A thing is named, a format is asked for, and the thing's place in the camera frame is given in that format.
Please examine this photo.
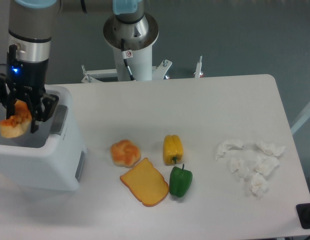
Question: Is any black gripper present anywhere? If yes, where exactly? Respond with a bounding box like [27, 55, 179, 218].
[0, 44, 59, 133]

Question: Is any orange croissant bread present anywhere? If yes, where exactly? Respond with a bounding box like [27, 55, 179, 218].
[0, 100, 32, 139]

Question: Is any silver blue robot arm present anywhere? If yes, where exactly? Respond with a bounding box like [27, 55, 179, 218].
[0, 0, 144, 133]

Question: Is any white trash can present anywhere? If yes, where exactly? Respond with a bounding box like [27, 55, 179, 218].
[0, 85, 87, 191]

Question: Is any round knotted bread roll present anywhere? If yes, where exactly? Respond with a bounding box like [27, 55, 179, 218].
[110, 139, 141, 168]

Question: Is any square toast bread slice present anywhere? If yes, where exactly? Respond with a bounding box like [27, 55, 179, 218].
[120, 158, 169, 207]

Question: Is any yellow bell pepper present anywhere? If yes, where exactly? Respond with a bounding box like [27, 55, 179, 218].
[163, 134, 184, 165]

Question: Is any green bell pepper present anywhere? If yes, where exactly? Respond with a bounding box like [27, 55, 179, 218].
[169, 164, 193, 198]

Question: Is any crumpled white tissue top left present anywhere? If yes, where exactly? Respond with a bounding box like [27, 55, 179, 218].
[215, 139, 244, 161]

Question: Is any crumpled white tissue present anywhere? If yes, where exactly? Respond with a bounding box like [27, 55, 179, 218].
[215, 139, 244, 161]
[229, 158, 249, 179]
[255, 140, 285, 158]
[254, 156, 279, 177]
[250, 172, 268, 200]

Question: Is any crumpled white tissue middle left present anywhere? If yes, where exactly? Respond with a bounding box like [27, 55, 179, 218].
[229, 158, 249, 179]

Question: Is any crumpled white tissue top right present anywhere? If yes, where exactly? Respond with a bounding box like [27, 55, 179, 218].
[255, 140, 285, 158]

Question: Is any crumpled white tissue middle right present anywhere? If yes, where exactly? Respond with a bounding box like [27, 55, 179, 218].
[254, 156, 279, 177]

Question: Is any crumpled white tissue bottom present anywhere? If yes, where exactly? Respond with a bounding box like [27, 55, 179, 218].
[250, 172, 268, 200]

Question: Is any black device at edge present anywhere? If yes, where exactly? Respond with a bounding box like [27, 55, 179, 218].
[296, 203, 310, 229]

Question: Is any white frame at right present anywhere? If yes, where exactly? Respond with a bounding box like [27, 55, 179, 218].
[290, 101, 310, 135]

